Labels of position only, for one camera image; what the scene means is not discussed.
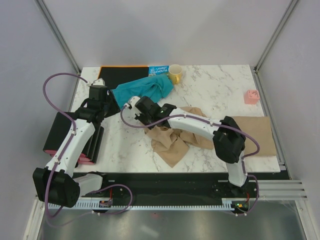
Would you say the aluminium frame rail right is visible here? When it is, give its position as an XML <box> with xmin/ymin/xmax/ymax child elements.
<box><xmin>252</xmin><ymin>0</ymin><xmax>301</xmax><ymax>73</ymax></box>

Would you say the aluminium frame rail left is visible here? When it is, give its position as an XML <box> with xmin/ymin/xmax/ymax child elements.
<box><xmin>34</xmin><ymin>0</ymin><xmax>82</xmax><ymax>74</ymax></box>

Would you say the beige t shirt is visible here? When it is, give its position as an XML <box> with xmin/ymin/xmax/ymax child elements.
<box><xmin>144</xmin><ymin>106</ymin><xmax>215</xmax><ymax>168</ymax></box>

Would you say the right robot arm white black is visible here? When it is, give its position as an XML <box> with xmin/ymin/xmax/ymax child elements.
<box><xmin>129</xmin><ymin>96</ymin><xmax>248</xmax><ymax>197</ymax></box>

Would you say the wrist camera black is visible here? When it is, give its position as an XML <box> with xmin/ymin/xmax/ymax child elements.
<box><xmin>134</xmin><ymin>96</ymin><xmax>161</xmax><ymax>113</ymax></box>
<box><xmin>89</xmin><ymin>85</ymin><xmax>109</xmax><ymax>101</ymax></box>

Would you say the black drawer organiser with pink fronts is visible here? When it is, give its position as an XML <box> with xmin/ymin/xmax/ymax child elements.
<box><xmin>43</xmin><ymin>112</ymin><xmax>105</xmax><ymax>166</ymax></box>

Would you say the blue treehouse book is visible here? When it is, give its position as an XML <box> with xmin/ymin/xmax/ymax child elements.
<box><xmin>148</xmin><ymin>65</ymin><xmax>170</xmax><ymax>77</ymax></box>

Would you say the pink cube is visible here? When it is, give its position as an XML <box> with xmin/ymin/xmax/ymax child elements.
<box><xmin>243</xmin><ymin>89</ymin><xmax>260</xmax><ymax>105</ymax></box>

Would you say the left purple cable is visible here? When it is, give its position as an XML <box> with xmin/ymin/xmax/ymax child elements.
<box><xmin>42</xmin><ymin>72</ymin><xmax>135</xmax><ymax>228</ymax></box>

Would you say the purple cable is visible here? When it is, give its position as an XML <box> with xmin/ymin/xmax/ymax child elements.
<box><xmin>42</xmin><ymin>72</ymin><xmax>135</xmax><ymax>228</ymax></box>
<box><xmin>120</xmin><ymin>104</ymin><xmax>261</xmax><ymax>217</ymax></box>

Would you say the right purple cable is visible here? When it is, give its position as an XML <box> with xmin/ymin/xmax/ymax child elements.
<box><xmin>120</xmin><ymin>104</ymin><xmax>261</xmax><ymax>217</ymax></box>

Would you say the aluminium frame rail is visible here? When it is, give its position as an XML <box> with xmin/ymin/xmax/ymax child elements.
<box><xmin>252</xmin><ymin>0</ymin><xmax>301</xmax><ymax>73</ymax></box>
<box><xmin>34</xmin><ymin>0</ymin><xmax>82</xmax><ymax>74</ymax></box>

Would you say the teal t shirt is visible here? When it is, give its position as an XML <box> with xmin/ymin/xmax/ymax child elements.
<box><xmin>112</xmin><ymin>74</ymin><xmax>174</xmax><ymax>108</ymax></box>

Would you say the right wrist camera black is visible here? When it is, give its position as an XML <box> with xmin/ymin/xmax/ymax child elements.
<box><xmin>134</xmin><ymin>96</ymin><xmax>161</xmax><ymax>113</ymax></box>

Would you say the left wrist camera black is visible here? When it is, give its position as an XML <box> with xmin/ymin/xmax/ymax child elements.
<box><xmin>89</xmin><ymin>85</ymin><xmax>109</xmax><ymax>101</ymax></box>

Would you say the black orange-edged notebook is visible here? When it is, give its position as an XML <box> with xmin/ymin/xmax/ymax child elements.
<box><xmin>98</xmin><ymin>66</ymin><xmax>149</xmax><ymax>90</ymax></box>

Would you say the folded tan t shirt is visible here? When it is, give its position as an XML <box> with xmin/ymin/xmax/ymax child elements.
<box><xmin>232</xmin><ymin>116</ymin><xmax>277</xmax><ymax>157</ymax></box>

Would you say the yellow mug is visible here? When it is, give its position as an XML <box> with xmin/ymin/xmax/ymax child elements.
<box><xmin>168</xmin><ymin>64</ymin><xmax>183</xmax><ymax>85</ymax></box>

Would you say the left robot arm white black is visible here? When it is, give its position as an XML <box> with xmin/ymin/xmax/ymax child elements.
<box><xmin>32</xmin><ymin>94</ymin><xmax>120</xmax><ymax>208</ymax></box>

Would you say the black base rail with cable tray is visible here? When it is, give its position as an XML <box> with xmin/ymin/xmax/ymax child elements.
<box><xmin>85</xmin><ymin>173</ymin><xmax>259</xmax><ymax>210</ymax></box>

